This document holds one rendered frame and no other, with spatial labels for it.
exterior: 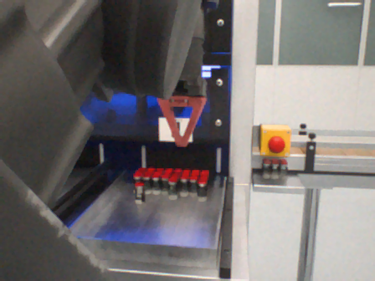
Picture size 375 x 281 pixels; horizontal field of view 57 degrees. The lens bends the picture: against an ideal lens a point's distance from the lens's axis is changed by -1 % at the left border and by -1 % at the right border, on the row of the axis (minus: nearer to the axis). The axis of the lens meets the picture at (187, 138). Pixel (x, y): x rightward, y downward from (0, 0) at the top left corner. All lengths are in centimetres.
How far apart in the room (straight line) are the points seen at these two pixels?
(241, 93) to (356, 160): 39
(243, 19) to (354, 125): 506
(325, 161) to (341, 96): 469
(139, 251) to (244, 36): 54
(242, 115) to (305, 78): 471
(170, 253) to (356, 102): 533
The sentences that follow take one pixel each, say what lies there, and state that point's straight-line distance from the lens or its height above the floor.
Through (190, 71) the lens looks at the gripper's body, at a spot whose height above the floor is 118.
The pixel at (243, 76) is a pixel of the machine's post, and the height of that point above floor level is 116.
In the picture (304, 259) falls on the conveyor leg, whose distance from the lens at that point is 121.
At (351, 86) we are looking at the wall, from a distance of 573.
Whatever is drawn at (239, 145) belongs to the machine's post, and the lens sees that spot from 89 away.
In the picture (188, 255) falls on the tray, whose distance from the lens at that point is 58.
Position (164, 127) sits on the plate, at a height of 103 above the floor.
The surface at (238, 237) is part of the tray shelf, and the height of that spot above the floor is 88.
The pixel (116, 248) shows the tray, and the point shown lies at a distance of 60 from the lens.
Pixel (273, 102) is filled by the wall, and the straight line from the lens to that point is 554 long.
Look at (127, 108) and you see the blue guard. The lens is 91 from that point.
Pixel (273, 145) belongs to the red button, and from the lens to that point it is 86.
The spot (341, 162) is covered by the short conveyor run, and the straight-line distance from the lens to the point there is 105.
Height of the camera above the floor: 121
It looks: 13 degrees down
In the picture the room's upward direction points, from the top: straight up
